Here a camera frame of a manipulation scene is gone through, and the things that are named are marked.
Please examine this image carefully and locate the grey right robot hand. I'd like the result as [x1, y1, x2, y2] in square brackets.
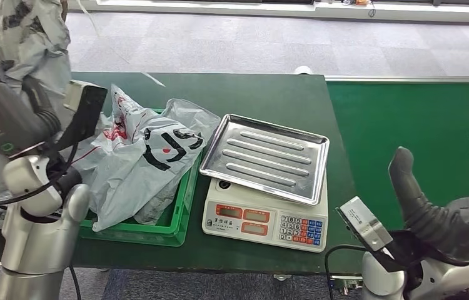
[388, 147, 469, 263]

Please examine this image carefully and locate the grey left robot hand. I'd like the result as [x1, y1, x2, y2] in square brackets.
[0, 61, 63, 158]

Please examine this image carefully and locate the plain dark grey parcel bag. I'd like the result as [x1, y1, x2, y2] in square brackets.
[134, 98, 221, 225]

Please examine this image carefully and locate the green conveyor belt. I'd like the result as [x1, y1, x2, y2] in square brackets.
[326, 81, 469, 266]

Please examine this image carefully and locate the circuit board under conveyor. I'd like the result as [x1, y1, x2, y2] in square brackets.
[328, 277, 363, 296]

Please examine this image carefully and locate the green plastic crate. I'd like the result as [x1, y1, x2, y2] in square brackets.
[79, 108, 204, 248]

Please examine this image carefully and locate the white electronic scale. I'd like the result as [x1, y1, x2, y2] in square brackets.
[202, 174, 329, 253]

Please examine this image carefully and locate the white low ledge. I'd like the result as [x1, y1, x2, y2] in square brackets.
[68, 0, 469, 24]

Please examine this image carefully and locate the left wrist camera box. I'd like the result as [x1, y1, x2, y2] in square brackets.
[54, 79, 109, 152]

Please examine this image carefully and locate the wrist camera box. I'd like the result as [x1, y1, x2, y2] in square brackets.
[336, 196, 393, 252]
[54, 79, 109, 152]

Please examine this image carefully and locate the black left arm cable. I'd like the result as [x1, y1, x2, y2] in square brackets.
[0, 141, 83, 300]

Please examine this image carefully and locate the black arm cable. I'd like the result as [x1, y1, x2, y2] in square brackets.
[0, 141, 83, 300]
[325, 245, 368, 300]

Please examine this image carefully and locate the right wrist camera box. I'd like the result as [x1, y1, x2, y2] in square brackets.
[336, 196, 393, 252]

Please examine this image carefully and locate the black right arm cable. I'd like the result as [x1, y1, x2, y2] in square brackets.
[325, 245, 368, 300]

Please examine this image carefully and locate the aluminium conveyor frame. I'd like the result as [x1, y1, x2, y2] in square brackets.
[325, 75, 469, 300]

